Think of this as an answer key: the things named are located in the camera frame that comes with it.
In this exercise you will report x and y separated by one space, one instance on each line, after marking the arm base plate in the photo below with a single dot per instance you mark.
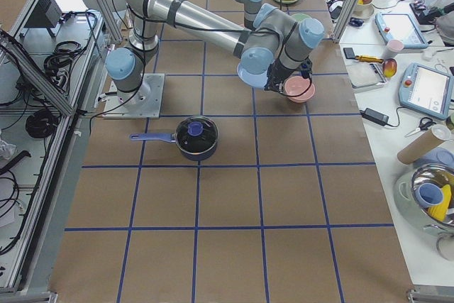
145 104

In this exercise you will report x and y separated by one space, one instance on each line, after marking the blue teach pendant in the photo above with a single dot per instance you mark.
426 90
402 27

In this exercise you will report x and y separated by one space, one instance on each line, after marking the pink bowl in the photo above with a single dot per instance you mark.
299 89

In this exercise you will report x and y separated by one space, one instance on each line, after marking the green bowl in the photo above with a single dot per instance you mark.
299 17

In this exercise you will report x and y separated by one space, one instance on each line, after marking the blue saucepan with lid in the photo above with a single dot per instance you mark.
196 137

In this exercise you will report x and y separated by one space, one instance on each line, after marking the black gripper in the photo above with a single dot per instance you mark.
276 76

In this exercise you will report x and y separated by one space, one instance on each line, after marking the cardboard tube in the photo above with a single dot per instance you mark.
432 138

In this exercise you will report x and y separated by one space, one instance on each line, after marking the blue plate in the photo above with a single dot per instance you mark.
257 81

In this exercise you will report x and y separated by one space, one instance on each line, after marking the red yellow mango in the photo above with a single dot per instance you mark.
389 67

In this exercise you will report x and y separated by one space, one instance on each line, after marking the black power adapter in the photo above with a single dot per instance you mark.
374 116

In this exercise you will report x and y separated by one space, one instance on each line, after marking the scissors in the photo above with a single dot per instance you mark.
424 124

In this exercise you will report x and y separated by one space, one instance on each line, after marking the white cup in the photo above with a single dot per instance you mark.
392 49

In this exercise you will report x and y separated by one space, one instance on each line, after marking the silver metal bowl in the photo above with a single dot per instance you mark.
424 197

